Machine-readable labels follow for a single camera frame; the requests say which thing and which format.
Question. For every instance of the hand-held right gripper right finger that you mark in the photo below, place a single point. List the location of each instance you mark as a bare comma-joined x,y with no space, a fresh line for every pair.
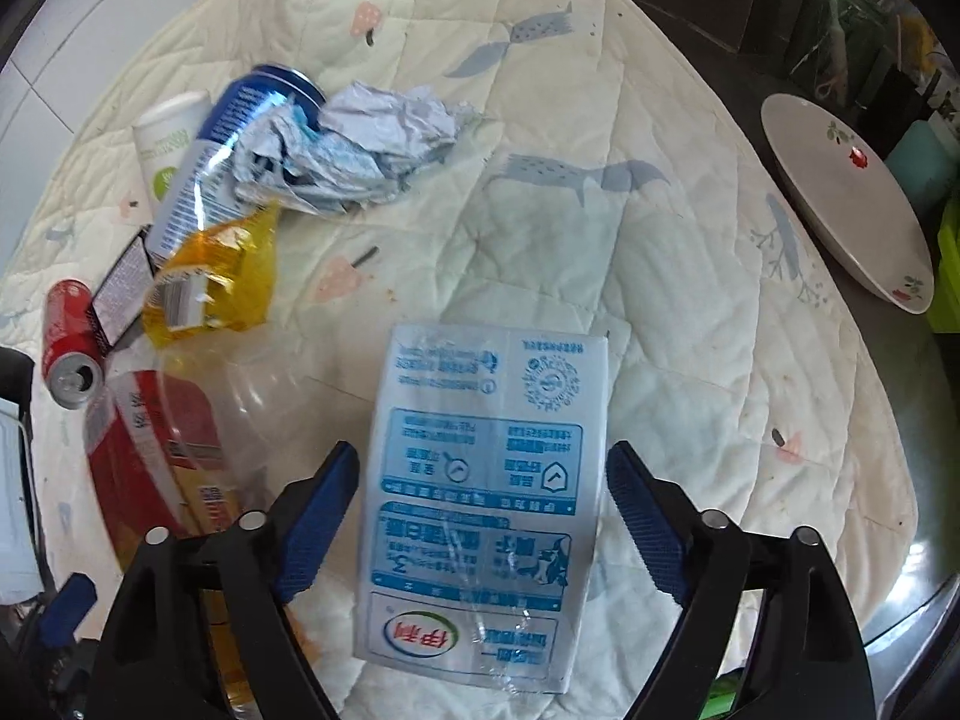
645,532

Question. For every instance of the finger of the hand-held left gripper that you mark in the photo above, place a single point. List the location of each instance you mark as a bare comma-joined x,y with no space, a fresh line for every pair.
67,607

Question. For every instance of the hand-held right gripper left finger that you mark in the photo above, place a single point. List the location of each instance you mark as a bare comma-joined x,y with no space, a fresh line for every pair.
322,517

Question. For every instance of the white printed milk pouch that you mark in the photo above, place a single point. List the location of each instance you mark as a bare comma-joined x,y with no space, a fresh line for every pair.
480,465

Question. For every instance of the black printed box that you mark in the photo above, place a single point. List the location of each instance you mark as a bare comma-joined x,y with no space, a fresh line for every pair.
120,292

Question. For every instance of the red and yellow carton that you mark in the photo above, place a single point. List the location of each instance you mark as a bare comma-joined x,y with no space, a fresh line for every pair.
142,457

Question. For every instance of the clear plastic container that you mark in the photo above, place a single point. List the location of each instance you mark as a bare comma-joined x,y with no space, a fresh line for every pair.
247,405

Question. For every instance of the red soda can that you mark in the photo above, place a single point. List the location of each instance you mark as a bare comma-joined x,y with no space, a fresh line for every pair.
64,322

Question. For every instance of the cream quilted printed blanket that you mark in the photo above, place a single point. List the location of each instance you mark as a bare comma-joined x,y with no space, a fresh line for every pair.
675,277

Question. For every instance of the yellow plastic wrapper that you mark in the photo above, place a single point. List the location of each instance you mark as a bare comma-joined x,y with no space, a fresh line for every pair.
232,270

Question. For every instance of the crumpled white paper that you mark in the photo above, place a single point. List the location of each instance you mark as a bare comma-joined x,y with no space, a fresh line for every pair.
375,135

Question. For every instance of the blue and silver can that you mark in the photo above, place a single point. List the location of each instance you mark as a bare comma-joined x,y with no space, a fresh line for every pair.
225,135

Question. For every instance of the white flower-print plate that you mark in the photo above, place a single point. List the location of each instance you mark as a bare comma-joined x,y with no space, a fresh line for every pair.
840,187

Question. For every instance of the green plastic basket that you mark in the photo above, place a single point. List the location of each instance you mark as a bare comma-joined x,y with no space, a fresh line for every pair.
949,270

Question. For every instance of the dark utensil holder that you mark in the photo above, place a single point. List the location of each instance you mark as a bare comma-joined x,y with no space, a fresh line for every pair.
840,30

